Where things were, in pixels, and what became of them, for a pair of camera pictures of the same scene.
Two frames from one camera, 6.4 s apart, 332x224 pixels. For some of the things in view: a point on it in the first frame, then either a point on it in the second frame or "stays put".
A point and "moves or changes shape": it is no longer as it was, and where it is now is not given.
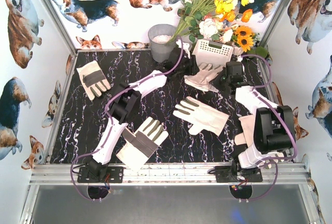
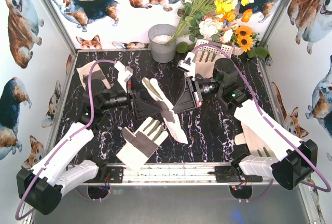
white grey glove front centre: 140,145 stays put
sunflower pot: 244,37 stays put
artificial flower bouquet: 211,7 stays put
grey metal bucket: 158,35 stays put
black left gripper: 187,61 to 132,101
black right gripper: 226,79 to 195,92
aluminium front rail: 172,173 stays put
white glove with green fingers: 201,80 moves or changes shape
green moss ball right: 262,51 stays put
